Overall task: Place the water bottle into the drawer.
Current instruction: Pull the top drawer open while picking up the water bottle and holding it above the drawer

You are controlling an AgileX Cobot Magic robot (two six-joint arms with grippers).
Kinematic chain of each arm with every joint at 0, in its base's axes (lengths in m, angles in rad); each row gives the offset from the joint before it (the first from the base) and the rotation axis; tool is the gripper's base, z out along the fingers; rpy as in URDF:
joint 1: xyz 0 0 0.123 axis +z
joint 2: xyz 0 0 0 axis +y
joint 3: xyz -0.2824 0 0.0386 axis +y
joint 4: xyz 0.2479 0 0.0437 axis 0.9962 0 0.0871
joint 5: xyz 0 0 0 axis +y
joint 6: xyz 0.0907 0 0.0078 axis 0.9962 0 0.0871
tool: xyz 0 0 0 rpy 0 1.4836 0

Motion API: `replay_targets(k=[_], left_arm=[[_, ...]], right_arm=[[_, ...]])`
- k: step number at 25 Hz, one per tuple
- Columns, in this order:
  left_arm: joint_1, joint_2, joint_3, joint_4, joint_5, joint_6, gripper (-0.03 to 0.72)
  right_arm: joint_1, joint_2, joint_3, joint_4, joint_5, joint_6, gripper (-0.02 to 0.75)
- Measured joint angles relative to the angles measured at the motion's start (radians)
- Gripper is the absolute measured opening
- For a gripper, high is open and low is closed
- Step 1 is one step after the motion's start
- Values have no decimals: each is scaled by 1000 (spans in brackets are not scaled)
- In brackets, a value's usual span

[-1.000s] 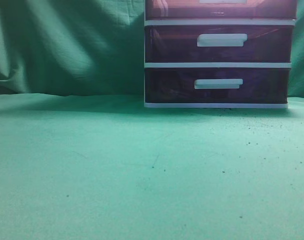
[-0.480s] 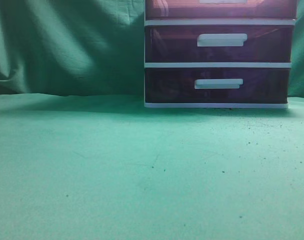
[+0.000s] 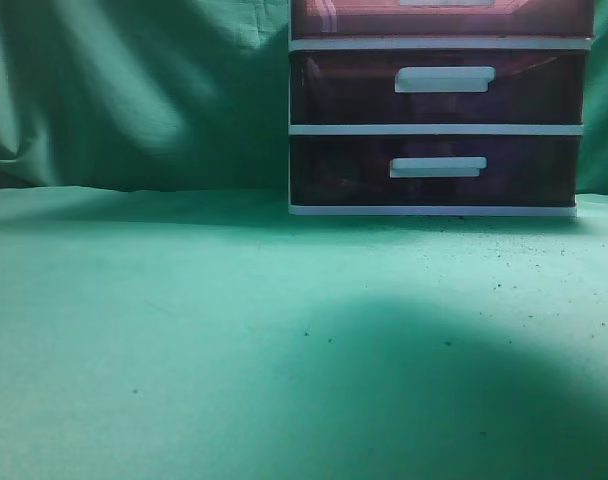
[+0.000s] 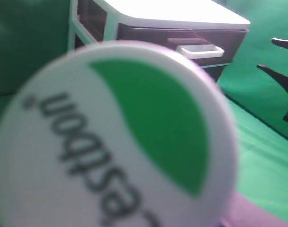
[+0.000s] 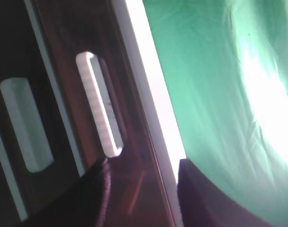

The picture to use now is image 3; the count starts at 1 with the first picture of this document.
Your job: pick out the dark translucent drawer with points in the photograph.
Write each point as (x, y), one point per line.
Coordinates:
(521, 171)
(365, 18)
(351, 87)

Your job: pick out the green cloth backdrop and cover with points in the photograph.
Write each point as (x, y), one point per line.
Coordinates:
(163, 316)

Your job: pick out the white plastic drawer cabinet frame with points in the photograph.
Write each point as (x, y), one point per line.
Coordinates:
(416, 168)

